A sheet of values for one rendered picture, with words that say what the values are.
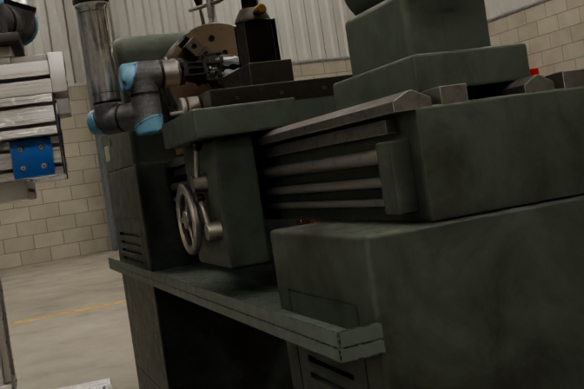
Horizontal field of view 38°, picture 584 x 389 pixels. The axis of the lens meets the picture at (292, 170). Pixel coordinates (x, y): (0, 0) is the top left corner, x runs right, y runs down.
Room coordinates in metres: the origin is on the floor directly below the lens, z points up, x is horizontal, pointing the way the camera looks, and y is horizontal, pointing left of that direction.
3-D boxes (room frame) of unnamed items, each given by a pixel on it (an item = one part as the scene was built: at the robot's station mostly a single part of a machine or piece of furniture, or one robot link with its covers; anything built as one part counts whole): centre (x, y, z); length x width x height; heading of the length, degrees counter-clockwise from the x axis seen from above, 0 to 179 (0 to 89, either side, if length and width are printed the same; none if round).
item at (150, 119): (2.23, 0.37, 0.98); 0.11 x 0.08 x 0.11; 62
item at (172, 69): (2.25, 0.28, 1.08); 0.08 x 0.05 x 0.08; 20
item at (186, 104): (1.85, 0.21, 0.95); 0.07 x 0.04 x 0.04; 110
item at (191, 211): (1.82, 0.17, 0.73); 0.27 x 0.12 x 0.27; 20
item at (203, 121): (1.88, -0.02, 0.90); 0.53 x 0.30 x 0.06; 110
